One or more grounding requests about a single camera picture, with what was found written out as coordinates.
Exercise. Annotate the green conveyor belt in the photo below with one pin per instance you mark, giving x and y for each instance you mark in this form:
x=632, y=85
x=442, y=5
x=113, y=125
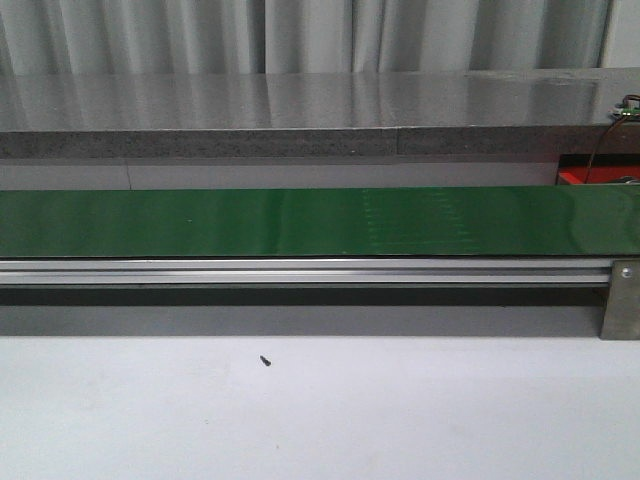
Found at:
x=427, y=221

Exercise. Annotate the grey stone counter slab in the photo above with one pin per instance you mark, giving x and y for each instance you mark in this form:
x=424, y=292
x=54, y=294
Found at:
x=316, y=114

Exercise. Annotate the red bin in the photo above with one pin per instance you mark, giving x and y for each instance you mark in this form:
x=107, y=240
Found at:
x=604, y=169

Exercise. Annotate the small green circuit board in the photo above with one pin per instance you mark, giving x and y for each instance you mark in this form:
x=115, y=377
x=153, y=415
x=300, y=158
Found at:
x=627, y=109

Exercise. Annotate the grey pleated curtain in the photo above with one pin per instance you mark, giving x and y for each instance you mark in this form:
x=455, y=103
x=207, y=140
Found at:
x=274, y=37

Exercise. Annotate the aluminium conveyor side rail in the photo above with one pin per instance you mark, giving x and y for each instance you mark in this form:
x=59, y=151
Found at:
x=306, y=271

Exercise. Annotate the metal conveyor support bracket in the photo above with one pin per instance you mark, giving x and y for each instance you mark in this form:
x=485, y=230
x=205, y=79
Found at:
x=621, y=315

